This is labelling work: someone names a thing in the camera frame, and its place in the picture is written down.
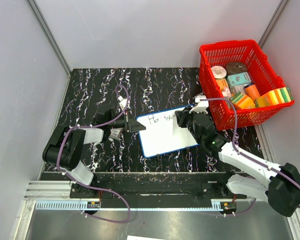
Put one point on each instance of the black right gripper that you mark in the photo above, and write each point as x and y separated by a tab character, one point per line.
182	116

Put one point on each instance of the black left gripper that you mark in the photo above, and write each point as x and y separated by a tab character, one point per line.
131	125

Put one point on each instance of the blue framed whiteboard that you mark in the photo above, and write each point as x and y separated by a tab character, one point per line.
162	134

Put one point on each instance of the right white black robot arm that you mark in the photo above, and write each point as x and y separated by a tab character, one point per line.
277	185

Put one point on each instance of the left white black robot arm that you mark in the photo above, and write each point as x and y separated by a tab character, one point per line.
69	158

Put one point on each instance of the red plastic basket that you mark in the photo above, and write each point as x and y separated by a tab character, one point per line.
224	114

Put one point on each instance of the orange pink package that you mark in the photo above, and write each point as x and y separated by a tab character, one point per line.
223	84

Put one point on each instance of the white tape roll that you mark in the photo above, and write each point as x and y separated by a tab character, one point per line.
218	72

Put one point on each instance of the white grey box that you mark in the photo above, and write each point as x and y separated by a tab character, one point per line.
238	89

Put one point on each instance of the green yellow sponge box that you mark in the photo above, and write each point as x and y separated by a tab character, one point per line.
242	101

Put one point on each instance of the brown round item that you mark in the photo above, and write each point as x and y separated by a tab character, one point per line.
235	67

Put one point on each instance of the teal box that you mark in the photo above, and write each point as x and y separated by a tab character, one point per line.
238	79

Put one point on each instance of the orange cylinder package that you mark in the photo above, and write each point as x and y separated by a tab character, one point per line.
252	91

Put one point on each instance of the yellow orange sponge pack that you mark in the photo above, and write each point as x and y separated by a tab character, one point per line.
275	97

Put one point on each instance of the white paper sheet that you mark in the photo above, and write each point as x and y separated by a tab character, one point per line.
132	237

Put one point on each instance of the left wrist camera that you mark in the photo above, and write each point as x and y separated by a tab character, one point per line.
122	102

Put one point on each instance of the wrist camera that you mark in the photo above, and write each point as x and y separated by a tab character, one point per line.
201	103
122	102

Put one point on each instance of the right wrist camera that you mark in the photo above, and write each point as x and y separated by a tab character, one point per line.
201	103

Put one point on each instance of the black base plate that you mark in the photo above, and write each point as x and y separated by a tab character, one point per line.
204	185

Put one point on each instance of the white slotted cable duct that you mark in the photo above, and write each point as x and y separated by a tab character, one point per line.
95	205

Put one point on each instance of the aluminium rail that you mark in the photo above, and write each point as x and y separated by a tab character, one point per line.
48	190

